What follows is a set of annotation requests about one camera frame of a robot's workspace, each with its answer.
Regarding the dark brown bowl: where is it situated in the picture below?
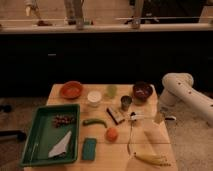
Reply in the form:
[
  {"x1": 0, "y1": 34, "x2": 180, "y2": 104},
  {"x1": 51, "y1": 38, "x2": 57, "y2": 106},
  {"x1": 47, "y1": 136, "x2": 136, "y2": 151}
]
[{"x1": 133, "y1": 82, "x2": 153, "y2": 101}]

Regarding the green sponge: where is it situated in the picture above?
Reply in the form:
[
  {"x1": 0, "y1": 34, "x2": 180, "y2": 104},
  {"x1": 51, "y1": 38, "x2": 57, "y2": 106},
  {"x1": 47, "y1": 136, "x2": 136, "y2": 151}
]
[{"x1": 82, "y1": 138, "x2": 97, "y2": 161}]

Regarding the orange bowl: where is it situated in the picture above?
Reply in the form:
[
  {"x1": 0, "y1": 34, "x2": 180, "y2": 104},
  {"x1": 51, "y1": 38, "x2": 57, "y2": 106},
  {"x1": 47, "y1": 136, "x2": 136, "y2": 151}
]
[{"x1": 59, "y1": 81, "x2": 83, "y2": 99}]

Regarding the metal knife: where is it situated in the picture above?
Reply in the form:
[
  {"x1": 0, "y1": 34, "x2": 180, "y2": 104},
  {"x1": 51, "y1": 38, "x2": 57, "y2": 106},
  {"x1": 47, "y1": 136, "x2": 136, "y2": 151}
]
[{"x1": 127, "y1": 122, "x2": 133, "y2": 155}]

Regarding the yellow banana bunch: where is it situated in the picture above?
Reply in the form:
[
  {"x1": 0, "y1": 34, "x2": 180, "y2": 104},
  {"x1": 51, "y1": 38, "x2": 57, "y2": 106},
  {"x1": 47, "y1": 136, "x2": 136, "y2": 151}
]
[{"x1": 134, "y1": 153, "x2": 170, "y2": 166}]

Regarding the orange fruit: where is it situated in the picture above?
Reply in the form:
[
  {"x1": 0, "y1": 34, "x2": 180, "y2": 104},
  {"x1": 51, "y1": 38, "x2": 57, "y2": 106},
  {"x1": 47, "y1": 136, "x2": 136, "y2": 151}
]
[{"x1": 105, "y1": 127, "x2": 118, "y2": 142}]

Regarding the small metal cup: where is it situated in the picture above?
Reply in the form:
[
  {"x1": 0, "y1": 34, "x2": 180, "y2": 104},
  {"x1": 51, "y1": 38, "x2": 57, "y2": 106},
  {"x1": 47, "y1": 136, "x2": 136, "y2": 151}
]
[{"x1": 121, "y1": 95, "x2": 132, "y2": 111}]

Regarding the light green cup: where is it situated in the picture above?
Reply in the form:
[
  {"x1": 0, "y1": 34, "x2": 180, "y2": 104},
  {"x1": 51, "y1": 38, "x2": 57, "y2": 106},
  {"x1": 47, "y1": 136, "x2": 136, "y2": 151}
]
[{"x1": 106, "y1": 84, "x2": 117, "y2": 98}]

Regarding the green plastic tray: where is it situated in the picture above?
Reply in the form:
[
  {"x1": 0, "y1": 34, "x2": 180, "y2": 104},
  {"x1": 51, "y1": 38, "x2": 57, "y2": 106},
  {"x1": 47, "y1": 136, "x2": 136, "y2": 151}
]
[{"x1": 20, "y1": 104, "x2": 80, "y2": 167}]

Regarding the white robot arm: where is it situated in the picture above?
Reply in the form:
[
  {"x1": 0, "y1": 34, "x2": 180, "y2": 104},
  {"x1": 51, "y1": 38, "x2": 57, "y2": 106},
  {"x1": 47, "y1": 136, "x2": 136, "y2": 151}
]
[{"x1": 158, "y1": 73, "x2": 213, "y2": 127}]

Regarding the bunch of red grapes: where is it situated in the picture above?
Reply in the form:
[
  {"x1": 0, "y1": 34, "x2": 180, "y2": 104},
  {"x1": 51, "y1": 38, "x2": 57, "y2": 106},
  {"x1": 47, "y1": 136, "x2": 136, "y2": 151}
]
[{"x1": 52, "y1": 115, "x2": 75, "y2": 128}]

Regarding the white round container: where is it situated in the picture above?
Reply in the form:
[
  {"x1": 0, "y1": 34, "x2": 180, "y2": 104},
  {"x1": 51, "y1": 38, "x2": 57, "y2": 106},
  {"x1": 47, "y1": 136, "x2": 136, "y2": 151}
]
[{"x1": 87, "y1": 91, "x2": 102, "y2": 107}]

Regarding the dark rectangular block eraser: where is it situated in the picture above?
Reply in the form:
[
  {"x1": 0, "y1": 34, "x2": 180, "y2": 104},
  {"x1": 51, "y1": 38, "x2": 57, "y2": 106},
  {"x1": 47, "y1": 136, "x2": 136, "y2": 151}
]
[{"x1": 106, "y1": 107, "x2": 125, "y2": 125}]

